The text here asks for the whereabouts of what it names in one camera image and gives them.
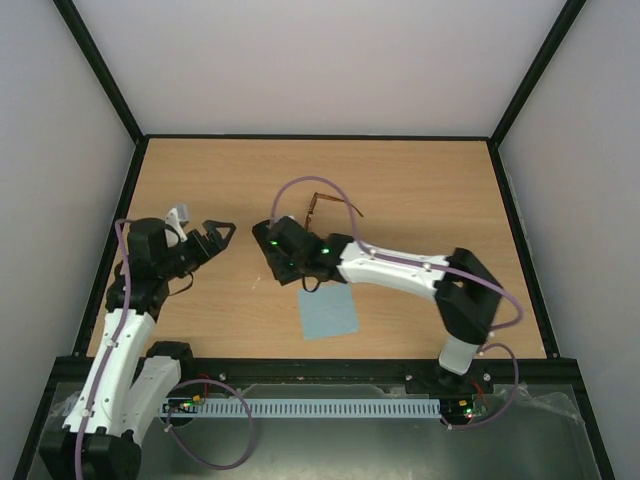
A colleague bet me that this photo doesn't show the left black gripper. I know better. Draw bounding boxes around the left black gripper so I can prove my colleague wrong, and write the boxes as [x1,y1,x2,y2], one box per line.
[158,220,237,281]

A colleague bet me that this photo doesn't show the black glasses case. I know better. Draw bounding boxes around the black glasses case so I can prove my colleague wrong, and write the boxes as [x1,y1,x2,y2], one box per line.
[252,220,302,286]

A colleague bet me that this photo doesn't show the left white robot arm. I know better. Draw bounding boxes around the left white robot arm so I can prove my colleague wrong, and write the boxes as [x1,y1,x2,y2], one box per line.
[39,208,236,479]

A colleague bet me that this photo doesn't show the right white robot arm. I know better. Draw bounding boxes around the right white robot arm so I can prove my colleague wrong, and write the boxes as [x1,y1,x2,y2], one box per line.
[253,216,501,392]

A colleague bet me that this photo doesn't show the brown tortoiseshell sunglasses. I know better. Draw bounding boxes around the brown tortoiseshell sunglasses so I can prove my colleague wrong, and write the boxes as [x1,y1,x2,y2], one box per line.
[303,192,364,234]

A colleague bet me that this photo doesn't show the blue cleaning cloth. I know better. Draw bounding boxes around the blue cleaning cloth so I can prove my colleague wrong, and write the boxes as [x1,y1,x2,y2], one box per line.
[297,284,360,340]

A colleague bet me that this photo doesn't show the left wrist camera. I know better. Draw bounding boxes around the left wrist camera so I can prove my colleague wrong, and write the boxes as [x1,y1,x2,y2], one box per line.
[164,204,190,247]

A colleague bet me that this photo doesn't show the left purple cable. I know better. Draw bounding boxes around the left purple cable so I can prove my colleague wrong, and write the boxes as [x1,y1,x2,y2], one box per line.
[74,217,255,479]

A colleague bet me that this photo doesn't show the purple cable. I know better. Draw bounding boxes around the purple cable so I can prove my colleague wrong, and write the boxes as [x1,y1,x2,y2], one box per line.
[74,217,255,479]
[272,175,525,431]

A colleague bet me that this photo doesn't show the white slotted cable duct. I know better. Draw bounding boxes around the white slotted cable duct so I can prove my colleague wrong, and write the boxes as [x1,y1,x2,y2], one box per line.
[172,398,441,419]

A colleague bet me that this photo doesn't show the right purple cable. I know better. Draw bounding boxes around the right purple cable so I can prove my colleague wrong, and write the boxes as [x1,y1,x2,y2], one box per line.
[272,175,525,431]

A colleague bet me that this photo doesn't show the black aluminium frame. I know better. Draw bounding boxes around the black aluminium frame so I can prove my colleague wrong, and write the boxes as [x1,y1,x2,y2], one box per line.
[14,0,614,479]

